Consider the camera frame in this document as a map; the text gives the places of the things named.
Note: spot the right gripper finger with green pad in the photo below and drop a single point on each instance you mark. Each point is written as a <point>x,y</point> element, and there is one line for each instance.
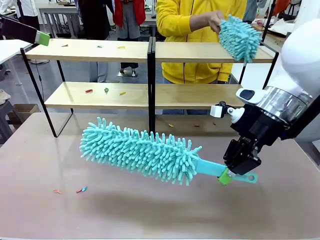
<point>247,160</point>
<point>231,155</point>

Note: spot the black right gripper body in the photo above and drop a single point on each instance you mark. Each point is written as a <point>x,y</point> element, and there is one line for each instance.
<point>260,127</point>

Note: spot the teal chenille duster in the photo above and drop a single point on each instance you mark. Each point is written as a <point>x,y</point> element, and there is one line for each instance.
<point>237,37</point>
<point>137,152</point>

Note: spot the person's left forearm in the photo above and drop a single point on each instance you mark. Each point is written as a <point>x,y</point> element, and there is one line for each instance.
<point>225,72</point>

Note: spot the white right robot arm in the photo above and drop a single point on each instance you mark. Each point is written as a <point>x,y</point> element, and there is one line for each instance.
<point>300,55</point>

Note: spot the person's right forearm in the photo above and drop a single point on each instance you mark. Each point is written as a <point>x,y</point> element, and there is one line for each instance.
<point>200,21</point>

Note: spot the person's right hand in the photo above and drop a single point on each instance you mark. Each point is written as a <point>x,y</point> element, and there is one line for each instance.
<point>216,21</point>

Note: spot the white side table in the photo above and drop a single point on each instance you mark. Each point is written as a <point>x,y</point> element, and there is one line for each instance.
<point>11,50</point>
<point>250,73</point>

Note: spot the person in white top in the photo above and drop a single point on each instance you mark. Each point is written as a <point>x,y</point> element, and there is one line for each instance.
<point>28,12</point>

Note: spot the grey background table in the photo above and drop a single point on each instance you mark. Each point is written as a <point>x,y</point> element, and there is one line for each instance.
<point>60,15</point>

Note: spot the person in dark clothes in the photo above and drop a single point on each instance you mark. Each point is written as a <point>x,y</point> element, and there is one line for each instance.
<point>95,17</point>

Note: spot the cardboard box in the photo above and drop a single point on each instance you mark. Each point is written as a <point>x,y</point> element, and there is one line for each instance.
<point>26,108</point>

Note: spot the grey stool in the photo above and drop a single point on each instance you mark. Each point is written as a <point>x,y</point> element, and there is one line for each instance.
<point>6,120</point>

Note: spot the white crumpled bag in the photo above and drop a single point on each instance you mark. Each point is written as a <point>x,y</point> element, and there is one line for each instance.
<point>282,25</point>

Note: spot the black stand pole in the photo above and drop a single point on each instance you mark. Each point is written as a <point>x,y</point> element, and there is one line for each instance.
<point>268,22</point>

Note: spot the person in red vest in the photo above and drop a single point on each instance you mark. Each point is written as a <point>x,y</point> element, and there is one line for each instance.
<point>128,15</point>

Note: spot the person in grey-teal hoodie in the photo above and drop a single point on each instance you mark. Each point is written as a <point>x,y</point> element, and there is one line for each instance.
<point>250,11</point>

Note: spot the person in yellow hoodie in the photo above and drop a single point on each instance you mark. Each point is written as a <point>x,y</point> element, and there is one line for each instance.
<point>175,30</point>

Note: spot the teal paper scrap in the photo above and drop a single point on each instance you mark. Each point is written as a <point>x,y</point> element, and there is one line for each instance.
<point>85,188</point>

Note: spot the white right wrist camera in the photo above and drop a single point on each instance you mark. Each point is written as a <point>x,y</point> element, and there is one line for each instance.
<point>218,111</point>

